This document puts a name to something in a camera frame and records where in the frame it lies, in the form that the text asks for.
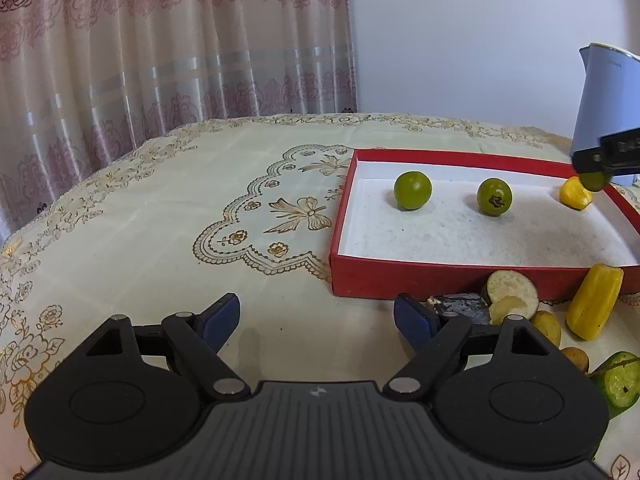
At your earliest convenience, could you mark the green fruit with sticker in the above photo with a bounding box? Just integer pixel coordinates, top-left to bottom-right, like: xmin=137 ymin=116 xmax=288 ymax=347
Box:
xmin=476 ymin=178 xmax=513 ymax=217

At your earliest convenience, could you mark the green cucumber chunk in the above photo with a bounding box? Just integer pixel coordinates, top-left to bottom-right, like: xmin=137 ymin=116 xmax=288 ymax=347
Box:
xmin=589 ymin=351 xmax=640 ymax=419

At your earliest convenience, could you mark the small brown longan fruit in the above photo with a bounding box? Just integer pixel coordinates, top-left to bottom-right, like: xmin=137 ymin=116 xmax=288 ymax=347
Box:
xmin=561 ymin=347 xmax=590 ymax=375

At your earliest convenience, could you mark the light blue electric kettle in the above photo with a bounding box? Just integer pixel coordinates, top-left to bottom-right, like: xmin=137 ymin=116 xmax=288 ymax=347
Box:
xmin=570 ymin=42 xmax=639 ymax=160

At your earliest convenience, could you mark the dark skinned cut chunk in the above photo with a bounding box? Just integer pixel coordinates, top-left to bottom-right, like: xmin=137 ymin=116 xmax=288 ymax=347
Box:
xmin=482 ymin=270 xmax=539 ymax=325

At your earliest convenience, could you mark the round green fruit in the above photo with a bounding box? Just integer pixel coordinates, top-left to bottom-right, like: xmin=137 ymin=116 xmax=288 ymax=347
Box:
xmin=394 ymin=171 xmax=433 ymax=210

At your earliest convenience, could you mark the patterned pink curtain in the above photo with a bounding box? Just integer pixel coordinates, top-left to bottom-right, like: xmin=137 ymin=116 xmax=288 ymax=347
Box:
xmin=1 ymin=0 xmax=357 ymax=237

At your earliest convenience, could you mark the small green lime half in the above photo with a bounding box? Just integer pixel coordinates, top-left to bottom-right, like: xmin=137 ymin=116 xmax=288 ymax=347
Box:
xmin=578 ymin=171 xmax=611 ymax=193

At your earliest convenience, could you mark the yellow-green small fruit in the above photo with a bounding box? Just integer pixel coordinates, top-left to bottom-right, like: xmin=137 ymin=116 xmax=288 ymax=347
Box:
xmin=530 ymin=310 xmax=562 ymax=348

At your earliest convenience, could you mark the long yellow fruit chunk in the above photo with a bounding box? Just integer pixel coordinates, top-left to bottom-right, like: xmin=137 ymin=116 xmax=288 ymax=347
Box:
xmin=565 ymin=263 xmax=624 ymax=341

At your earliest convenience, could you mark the yellow fruit piece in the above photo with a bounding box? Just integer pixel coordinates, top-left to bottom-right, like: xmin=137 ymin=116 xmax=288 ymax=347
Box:
xmin=559 ymin=177 xmax=592 ymax=210

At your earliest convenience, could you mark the red shallow box tray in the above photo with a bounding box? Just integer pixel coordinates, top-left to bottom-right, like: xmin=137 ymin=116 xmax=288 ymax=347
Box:
xmin=330 ymin=148 xmax=639 ymax=300

